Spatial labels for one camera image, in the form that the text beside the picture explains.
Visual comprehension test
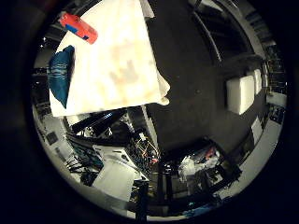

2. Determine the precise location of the large white foam block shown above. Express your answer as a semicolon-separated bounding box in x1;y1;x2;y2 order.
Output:
225;74;256;116

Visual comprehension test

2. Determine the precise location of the blue cloth with stripes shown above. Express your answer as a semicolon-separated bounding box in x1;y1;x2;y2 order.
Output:
47;45;76;109

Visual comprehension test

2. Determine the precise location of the computer monitor with blue screen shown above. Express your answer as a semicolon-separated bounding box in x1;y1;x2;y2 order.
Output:
66;133;106;171

